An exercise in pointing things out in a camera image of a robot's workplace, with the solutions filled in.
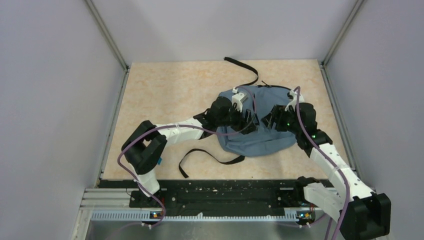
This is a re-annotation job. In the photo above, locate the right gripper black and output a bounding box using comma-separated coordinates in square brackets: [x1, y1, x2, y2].
[261, 104, 302, 135]

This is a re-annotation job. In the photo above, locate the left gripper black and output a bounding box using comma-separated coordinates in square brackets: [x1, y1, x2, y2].
[216, 102, 258, 135]

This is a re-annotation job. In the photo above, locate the blue grey student backpack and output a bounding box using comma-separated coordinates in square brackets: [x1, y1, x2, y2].
[178, 56, 299, 179]

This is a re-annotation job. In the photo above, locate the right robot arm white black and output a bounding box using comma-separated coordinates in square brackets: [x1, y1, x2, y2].
[261, 102, 392, 240]

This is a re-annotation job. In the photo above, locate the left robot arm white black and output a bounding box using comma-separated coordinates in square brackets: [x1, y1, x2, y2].
[119, 96, 257, 207]

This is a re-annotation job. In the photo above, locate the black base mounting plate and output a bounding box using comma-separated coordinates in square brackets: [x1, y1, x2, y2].
[98, 179, 316, 218]

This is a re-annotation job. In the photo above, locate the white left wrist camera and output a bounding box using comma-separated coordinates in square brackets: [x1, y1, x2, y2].
[231, 87, 248, 113]

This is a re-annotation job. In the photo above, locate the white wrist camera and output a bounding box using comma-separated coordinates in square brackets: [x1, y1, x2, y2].
[231, 87, 248, 113]
[284, 86, 305, 112]

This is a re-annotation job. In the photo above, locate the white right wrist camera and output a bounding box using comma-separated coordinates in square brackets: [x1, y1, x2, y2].
[284, 86, 305, 112]

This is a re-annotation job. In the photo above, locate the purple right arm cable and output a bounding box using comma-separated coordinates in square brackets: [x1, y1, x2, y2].
[294, 86, 351, 240]

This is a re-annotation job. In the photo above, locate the aluminium front rail frame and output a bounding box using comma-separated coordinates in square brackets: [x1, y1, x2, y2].
[72, 180, 344, 240]

